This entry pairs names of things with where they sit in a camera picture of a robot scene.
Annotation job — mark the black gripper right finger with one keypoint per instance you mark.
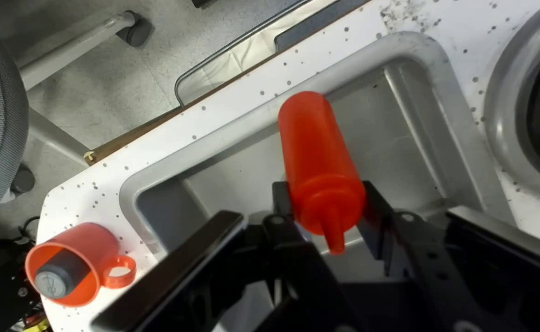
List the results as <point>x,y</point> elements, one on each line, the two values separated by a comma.
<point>465,278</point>

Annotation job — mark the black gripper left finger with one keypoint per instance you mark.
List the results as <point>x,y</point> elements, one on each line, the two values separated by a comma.
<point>269,283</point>

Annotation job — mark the orange sauce bottle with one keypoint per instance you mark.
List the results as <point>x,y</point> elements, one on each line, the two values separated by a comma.
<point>317,160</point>

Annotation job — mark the grey metal sink basin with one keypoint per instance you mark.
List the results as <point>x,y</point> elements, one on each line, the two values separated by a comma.
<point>404,141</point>

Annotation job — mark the orange plastic cup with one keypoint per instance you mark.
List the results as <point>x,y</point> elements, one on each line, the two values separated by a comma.
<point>91,247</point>

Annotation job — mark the grey cylinder in cup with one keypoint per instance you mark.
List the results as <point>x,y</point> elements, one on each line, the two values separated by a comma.
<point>57,280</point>

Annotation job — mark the small yellow item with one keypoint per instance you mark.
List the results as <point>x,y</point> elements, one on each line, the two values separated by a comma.
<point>32,324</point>

